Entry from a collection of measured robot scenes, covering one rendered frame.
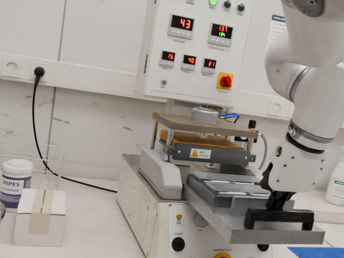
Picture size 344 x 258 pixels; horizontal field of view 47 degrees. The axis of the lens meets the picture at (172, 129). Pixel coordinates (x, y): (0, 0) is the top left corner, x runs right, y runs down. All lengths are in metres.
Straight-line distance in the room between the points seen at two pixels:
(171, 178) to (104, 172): 0.75
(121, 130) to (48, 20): 0.52
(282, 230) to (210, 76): 0.65
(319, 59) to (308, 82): 0.13
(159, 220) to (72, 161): 0.79
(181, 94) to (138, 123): 0.44
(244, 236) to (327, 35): 0.41
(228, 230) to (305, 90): 0.30
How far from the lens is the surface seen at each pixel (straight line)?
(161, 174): 1.00
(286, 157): 0.74
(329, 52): 0.58
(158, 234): 0.98
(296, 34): 0.56
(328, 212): 1.72
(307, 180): 0.80
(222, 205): 0.88
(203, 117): 1.14
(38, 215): 1.07
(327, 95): 0.70
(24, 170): 1.26
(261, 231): 0.80
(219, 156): 1.11
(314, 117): 0.71
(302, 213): 0.84
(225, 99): 1.34
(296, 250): 1.36
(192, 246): 1.01
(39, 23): 1.65
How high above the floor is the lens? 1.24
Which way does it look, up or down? 8 degrees down
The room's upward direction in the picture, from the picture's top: 9 degrees clockwise
